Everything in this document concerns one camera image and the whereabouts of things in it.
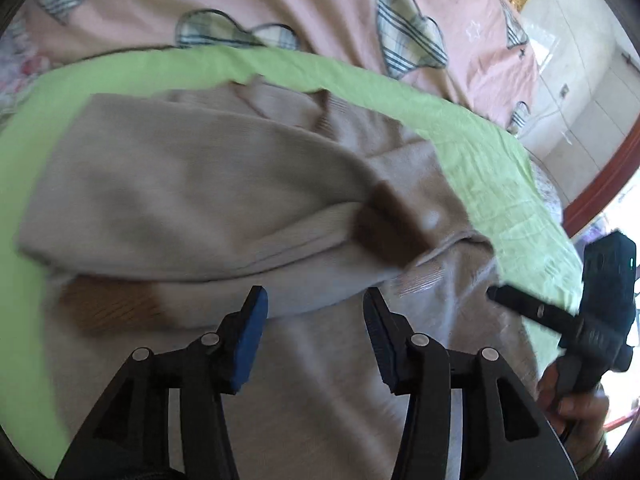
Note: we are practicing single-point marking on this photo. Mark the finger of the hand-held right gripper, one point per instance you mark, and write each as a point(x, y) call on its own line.
point(530, 306)

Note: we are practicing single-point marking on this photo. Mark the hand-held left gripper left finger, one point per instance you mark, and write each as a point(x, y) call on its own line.
point(250, 340)

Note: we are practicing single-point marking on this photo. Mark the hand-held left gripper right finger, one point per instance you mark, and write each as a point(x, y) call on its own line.
point(380, 345)

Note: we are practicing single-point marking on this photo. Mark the grey-beige knit sweater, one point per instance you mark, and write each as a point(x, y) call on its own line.
point(210, 195)

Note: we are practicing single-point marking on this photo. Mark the person's right hand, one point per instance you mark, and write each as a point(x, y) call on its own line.
point(582, 410)

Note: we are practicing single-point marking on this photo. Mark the green bed sheet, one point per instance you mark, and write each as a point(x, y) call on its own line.
point(480, 160)

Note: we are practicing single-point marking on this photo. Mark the pink quilt with plaid hearts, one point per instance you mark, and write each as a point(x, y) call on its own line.
point(310, 5)

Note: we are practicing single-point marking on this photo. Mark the floral ruffled pillow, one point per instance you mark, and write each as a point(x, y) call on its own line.
point(20, 67)

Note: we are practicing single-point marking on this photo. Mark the red-brown wooden bed frame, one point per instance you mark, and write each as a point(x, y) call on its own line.
point(607, 185)

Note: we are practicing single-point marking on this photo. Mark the wall outlet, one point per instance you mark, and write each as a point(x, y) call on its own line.
point(564, 91)

